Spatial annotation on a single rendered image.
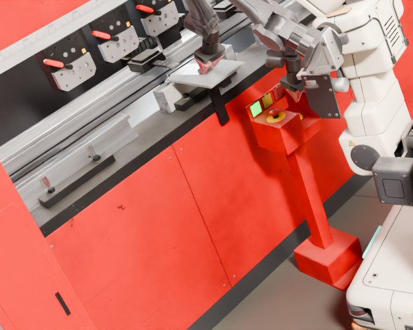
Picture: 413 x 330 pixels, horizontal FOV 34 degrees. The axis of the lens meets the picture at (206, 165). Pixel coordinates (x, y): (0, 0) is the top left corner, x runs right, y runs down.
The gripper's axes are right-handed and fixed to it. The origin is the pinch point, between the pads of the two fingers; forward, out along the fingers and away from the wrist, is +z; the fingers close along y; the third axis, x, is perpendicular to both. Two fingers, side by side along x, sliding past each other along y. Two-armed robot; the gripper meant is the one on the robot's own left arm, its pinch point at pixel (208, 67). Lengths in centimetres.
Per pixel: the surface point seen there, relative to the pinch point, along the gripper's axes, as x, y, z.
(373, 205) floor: 62, -53, 82
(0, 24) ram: -36, 57, -32
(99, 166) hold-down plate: -3, 51, 15
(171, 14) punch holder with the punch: -22.0, -2.5, -9.9
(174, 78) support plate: -10.1, 7.8, 7.7
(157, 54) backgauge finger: -31.9, -4.4, 18.2
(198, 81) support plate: 1.7, 7.1, 0.8
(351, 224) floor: 60, -37, 83
